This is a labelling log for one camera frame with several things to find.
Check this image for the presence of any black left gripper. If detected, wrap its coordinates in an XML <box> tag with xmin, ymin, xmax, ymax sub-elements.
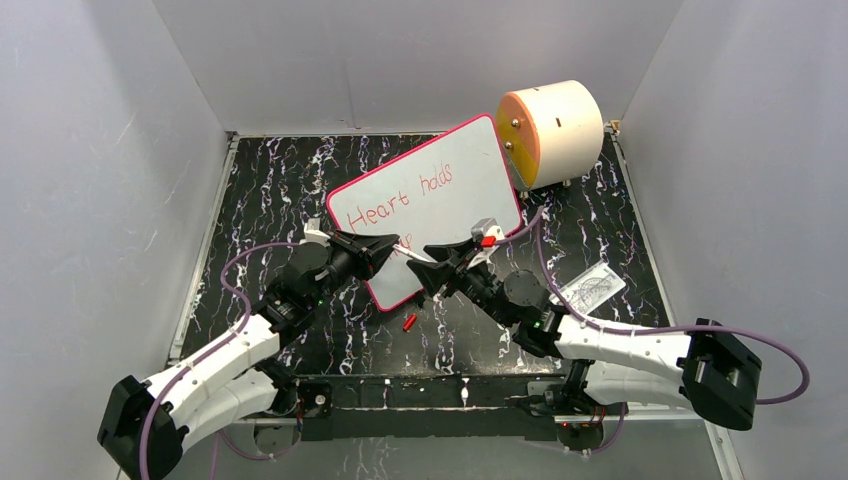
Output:
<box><xmin>308</xmin><ymin>230</ymin><xmax>400</xmax><ymax>310</ymax></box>

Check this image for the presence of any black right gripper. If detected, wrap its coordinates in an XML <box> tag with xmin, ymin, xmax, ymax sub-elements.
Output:
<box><xmin>407</xmin><ymin>239</ymin><xmax>514</xmax><ymax>330</ymax></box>

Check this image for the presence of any red whiteboard marker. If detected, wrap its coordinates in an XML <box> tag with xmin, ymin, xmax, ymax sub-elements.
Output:
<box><xmin>393</xmin><ymin>245</ymin><xmax>429</xmax><ymax>262</ymax></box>

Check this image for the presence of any red marker cap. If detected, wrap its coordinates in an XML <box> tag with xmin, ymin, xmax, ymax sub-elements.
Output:
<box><xmin>402</xmin><ymin>314</ymin><xmax>418</xmax><ymax>332</ymax></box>

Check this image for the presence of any pink-framed whiteboard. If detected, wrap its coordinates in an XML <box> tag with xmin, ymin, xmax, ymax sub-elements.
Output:
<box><xmin>325</xmin><ymin>113</ymin><xmax>525</xmax><ymax>313</ymax></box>

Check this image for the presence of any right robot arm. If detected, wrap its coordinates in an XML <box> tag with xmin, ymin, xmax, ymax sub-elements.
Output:
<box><xmin>406</xmin><ymin>240</ymin><xmax>762</xmax><ymax>431</ymax></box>

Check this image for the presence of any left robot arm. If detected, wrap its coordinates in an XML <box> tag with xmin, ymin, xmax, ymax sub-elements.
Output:
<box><xmin>97</xmin><ymin>230</ymin><xmax>399</xmax><ymax>479</ymax></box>

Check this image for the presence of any white printed card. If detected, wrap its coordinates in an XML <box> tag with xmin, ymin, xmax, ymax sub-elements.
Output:
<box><xmin>560</xmin><ymin>261</ymin><xmax>625</xmax><ymax>315</ymax></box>

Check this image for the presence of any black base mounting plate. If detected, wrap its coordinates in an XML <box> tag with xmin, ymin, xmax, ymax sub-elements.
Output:
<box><xmin>233</xmin><ymin>372</ymin><xmax>598</xmax><ymax>444</ymax></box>

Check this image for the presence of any white cylinder with orange face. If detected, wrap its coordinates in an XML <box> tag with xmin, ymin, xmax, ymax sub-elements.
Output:
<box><xmin>494</xmin><ymin>80</ymin><xmax>604</xmax><ymax>192</ymax></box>

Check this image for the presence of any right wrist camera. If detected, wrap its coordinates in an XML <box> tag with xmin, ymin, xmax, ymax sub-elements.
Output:
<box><xmin>470</xmin><ymin>217</ymin><xmax>505</xmax><ymax>249</ymax></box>

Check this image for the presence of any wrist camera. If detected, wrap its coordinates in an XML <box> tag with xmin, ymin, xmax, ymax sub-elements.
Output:
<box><xmin>470</xmin><ymin>217</ymin><xmax>505</xmax><ymax>249</ymax></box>
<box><xmin>300</xmin><ymin>218</ymin><xmax>330</xmax><ymax>247</ymax></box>

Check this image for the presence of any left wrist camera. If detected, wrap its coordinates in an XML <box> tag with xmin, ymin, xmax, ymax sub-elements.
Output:
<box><xmin>300</xmin><ymin>218</ymin><xmax>330</xmax><ymax>247</ymax></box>

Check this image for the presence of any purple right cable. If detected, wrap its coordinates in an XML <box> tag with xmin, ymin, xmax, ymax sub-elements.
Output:
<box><xmin>493</xmin><ymin>205</ymin><xmax>811</xmax><ymax>458</ymax></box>

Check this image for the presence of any purple cable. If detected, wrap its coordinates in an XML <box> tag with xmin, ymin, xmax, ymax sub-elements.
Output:
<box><xmin>137</xmin><ymin>241</ymin><xmax>303</xmax><ymax>480</ymax></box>
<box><xmin>493</xmin><ymin>205</ymin><xmax>811</xmax><ymax>458</ymax></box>

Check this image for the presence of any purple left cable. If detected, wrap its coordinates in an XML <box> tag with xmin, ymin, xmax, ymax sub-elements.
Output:
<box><xmin>137</xmin><ymin>241</ymin><xmax>303</xmax><ymax>480</ymax></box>

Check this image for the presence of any aluminium frame rail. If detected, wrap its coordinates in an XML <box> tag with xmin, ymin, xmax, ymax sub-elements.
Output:
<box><xmin>119</xmin><ymin>377</ymin><xmax>730</xmax><ymax>427</ymax></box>

